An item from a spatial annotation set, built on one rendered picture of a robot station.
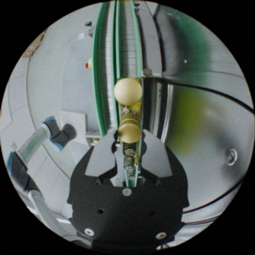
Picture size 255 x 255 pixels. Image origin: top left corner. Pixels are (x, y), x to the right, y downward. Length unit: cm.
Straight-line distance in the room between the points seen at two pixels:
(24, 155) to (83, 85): 55
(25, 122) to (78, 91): 329
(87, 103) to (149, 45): 51
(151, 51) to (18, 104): 375
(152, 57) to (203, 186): 45
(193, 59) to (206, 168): 23
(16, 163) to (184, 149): 58
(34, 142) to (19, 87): 347
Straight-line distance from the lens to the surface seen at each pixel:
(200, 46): 24
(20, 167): 46
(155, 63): 41
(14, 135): 364
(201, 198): 18
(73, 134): 71
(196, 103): 17
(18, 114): 368
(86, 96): 59
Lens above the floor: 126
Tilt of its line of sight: 61 degrees down
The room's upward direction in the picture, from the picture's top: 175 degrees counter-clockwise
